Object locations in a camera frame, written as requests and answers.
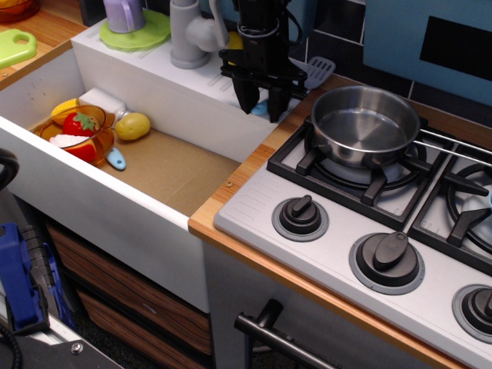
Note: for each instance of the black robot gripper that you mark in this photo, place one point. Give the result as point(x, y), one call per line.
point(266, 66)

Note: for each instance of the grey spatula blue handle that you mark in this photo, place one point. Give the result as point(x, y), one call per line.
point(318, 70)

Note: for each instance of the stainless steel pan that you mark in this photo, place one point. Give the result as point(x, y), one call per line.
point(370, 128)

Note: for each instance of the yellow toy banana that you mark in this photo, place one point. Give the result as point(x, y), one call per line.
point(235, 51)

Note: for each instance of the grey toy faucet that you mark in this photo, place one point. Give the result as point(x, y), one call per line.
point(194, 37)

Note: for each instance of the green plastic plate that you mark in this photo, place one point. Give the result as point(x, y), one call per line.
point(156, 31)

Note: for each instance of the black left stove knob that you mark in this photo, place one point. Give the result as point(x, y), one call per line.
point(300, 219)

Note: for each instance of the black stove knob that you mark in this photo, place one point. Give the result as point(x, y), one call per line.
point(471, 307)
point(300, 219)
point(387, 263)

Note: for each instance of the yellow toy potato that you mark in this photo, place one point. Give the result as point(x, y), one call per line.
point(132, 126)

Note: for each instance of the white salt shaker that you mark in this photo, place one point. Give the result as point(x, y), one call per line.
point(104, 100)

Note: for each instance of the white toy sink basin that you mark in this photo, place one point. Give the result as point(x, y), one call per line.
point(140, 215)

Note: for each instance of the purple plastic cup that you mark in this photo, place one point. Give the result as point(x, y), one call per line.
point(124, 16)

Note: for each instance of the black left burner grate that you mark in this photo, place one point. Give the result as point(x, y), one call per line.
point(387, 195)

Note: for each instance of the black burner grate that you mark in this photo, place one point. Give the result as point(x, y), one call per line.
point(387, 195)
point(455, 218)

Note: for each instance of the orange transparent bowl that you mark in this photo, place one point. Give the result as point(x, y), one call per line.
point(103, 139)

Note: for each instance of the red yellow toy fruit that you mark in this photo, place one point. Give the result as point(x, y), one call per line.
point(85, 150)

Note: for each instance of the yellow toy corn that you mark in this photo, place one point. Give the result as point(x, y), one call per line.
point(61, 111)

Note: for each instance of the red toy strawberry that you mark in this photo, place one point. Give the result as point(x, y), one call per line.
point(79, 124)

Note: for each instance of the white toy food piece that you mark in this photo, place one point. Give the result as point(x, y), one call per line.
point(67, 141)

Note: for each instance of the black middle stove knob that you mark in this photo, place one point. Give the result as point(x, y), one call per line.
point(387, 263)

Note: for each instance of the black right burner grate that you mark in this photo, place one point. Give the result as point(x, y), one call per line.
point(455, 218)

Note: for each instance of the upper wooden drawer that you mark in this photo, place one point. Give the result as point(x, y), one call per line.
point(158, 310)

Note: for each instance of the wooden drawer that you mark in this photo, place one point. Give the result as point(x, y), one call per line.
point(158, 310)
point(127, 342)

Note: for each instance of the green cutting board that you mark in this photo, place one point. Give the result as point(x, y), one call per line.
point(17, 46)

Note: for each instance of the orange bowl top left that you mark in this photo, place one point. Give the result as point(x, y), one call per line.
point(17, 10)

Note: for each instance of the grey stove top panel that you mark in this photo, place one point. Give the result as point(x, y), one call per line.
point(426, 313)

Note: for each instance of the lower wooden drawer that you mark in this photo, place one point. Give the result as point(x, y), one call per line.
point(127, 342)

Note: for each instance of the black right stove knob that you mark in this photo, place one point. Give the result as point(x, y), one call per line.
point(471, 307)

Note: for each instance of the blue clamp tool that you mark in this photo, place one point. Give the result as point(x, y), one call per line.
point(31, 281)

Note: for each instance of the light blue utensil handle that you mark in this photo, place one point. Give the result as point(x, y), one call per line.
point(116, 159)

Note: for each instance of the black oven door handle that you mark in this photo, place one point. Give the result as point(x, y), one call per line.
point(261, 328)

